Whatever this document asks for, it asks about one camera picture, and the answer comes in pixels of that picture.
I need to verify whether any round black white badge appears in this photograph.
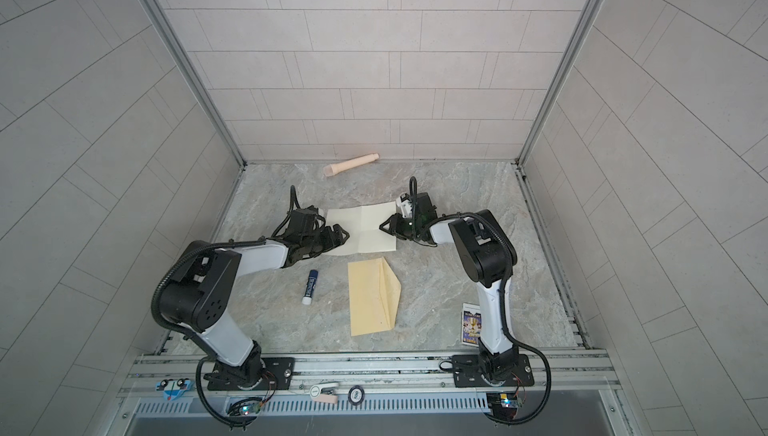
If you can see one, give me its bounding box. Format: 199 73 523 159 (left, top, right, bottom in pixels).
348 385 365 407

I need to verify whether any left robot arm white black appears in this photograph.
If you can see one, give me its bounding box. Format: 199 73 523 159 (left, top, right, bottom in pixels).
150 206 350 389

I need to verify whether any circuit board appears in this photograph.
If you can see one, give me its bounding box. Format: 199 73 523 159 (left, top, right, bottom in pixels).
486 393 523 420
227 397 263 418

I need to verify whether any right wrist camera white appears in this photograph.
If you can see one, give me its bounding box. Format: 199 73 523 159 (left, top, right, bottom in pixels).
396 197 413 219

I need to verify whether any aluminium mounting rail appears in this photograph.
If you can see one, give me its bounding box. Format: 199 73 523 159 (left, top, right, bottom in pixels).
116 348 622 401

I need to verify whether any left circuit board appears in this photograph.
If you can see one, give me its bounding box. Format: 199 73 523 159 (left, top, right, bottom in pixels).
227 397 263 418

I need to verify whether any white beige tag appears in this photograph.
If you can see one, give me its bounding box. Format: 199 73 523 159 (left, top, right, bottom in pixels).
309 382 339 405

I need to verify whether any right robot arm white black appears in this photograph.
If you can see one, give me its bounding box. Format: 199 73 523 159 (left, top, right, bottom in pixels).
379 193 534 386

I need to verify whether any right circuit board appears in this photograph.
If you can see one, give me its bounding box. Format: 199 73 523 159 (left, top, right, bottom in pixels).
486 393 523 420

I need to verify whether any beige wooden pestle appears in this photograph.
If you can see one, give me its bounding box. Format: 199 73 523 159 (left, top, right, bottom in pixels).
323 153 380 177

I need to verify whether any blue white glue stick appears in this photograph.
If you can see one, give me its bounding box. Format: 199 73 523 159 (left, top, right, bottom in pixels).
302 270 319 306

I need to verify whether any left black corrugated cable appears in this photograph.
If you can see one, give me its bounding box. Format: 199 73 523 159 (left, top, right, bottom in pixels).
271 185 302 239

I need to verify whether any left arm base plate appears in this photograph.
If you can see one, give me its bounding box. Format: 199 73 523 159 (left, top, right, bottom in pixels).
202 357 296 392

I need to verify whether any yellow manila envelope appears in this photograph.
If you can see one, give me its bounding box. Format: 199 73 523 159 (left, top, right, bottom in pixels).
347 258 401 337

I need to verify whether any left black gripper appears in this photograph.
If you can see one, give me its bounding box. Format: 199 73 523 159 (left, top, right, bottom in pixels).
300 224 352 257

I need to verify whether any cream letter paper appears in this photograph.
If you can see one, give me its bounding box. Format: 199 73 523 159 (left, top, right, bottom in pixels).
325 202 397 256

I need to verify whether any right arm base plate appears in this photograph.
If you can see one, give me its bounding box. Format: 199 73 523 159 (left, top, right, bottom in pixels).
449 353 535 388

